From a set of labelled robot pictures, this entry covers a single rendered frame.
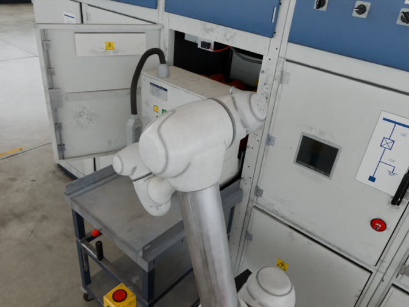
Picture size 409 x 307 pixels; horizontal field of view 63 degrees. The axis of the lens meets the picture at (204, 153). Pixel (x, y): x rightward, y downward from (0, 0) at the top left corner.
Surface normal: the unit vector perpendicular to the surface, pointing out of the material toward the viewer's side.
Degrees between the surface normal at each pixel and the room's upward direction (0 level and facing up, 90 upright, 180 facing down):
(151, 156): 86
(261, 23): 90
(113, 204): 0
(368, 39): 90
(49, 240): 0
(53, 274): 0
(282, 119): 90
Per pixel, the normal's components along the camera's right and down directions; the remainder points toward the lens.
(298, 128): -0.64, 0.34
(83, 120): 0.45, 0.50
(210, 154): 0.69, 0.22
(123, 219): 0.10, -0.85
